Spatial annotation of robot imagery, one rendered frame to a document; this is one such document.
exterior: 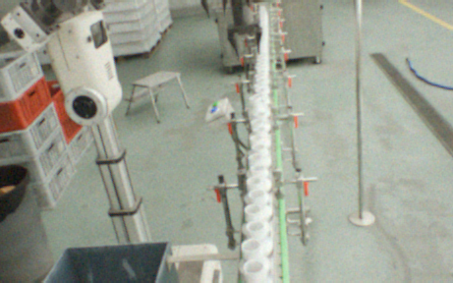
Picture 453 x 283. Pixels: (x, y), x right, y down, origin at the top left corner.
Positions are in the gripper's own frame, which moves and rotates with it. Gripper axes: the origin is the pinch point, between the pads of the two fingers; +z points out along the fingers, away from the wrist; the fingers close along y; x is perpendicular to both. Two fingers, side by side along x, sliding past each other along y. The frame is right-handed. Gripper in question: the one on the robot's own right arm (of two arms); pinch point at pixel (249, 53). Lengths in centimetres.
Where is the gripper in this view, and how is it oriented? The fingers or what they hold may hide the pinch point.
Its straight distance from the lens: 139.3
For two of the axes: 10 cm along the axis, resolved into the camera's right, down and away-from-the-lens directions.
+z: 1.9, 8.9, 4.1
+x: 0.8, -4.3, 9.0
